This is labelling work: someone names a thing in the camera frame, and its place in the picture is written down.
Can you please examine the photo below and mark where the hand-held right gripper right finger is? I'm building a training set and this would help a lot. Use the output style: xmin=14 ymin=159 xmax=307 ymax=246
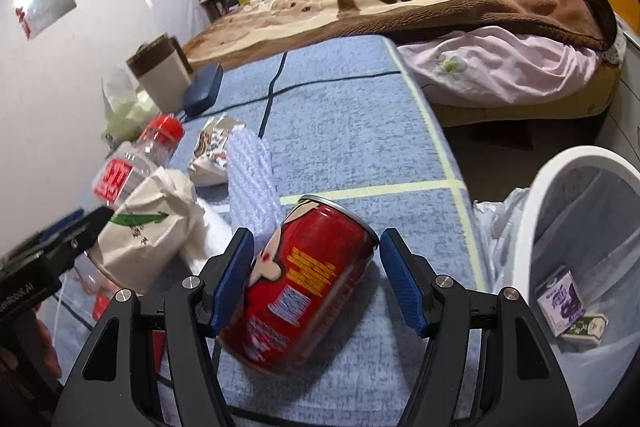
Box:
xmin=379 ymin=228 xmax=581 ymax=427

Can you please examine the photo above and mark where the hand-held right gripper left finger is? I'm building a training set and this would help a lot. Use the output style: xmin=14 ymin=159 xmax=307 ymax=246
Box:
xmin=52 ymin=228 xmax=256 ymax=427

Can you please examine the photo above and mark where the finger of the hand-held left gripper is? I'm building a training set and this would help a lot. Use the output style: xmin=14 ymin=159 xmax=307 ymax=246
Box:
xmin=10 ymin=207 xmax=86 ymax=254
xmin=52 ymin=206 xmax=112 ymax=265

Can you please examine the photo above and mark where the white paper bag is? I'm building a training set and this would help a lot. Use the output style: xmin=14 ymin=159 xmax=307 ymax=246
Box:
xmin=87 ymin=167 xmax=206 ymax=293

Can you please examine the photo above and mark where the red printed can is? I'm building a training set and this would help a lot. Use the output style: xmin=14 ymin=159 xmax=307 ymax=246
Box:
xmin=217 ymin=194 xmax=380 ymax=375

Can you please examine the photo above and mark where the white foam net sleeve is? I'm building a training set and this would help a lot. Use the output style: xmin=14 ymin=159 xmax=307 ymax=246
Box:
xmin=226 ymin=129 xmax=283 ymax=248

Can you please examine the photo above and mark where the clear bottle with red cap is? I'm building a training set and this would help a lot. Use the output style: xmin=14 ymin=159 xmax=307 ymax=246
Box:
xmin=90 ymin=114 xmax=186 ymax=212

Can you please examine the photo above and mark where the tissue pack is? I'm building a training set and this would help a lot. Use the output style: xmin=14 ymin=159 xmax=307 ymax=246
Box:
xmin=100 ymin=64 xmax=161 ymax=152

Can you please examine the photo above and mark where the crumpled patterned paper wrapper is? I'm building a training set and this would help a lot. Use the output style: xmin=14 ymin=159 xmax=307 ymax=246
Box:
xmin=187 ymin=113 xmax=246 ymax=186

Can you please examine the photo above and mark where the blue checked cloth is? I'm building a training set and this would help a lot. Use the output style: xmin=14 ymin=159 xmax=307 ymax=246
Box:
xmin=35 ymin=34 xmax=486 ymax=427

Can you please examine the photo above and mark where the brown and white cup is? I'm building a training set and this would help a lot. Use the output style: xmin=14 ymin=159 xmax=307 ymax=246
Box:
xmin=126 ymin=34 xmax=195 ymax=115

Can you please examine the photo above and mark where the purple carton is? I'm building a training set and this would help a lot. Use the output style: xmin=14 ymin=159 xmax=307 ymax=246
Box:
xmin=535 ymin=265 xmax=587 ymax=338

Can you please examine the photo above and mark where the blue glasses case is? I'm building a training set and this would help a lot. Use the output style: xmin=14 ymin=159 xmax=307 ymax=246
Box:
xmin=182 ymin=63 xmax=224 ymax=116

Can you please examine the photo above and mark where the small green and white box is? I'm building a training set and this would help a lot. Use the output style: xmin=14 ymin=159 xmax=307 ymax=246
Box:
xmin=559 ymin=313 xmax=610 ymax=348

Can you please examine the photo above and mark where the yellow bed base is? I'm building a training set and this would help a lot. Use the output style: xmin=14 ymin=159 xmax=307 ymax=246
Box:
xmin=435 ymin=62 xmax=623 ymax=128

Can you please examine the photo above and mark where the pink bed sheet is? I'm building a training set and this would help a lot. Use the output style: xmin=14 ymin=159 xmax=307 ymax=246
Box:
xmin=400 ymin=27 xmax=601 ymax=105

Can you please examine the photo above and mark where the white cabinet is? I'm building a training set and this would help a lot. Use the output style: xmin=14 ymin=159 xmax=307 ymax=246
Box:
xmin=597 ymin=17 xmax=640 ymax=148

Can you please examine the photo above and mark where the brown patterned blanket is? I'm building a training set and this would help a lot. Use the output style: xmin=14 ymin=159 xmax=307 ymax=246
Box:
xmin=180 ymin=0 xmax=618 ymax=72

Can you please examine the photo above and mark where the silver wall poster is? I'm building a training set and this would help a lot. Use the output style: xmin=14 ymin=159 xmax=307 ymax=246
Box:
xmin=12 ymin=0 xmax=77 ymax=40

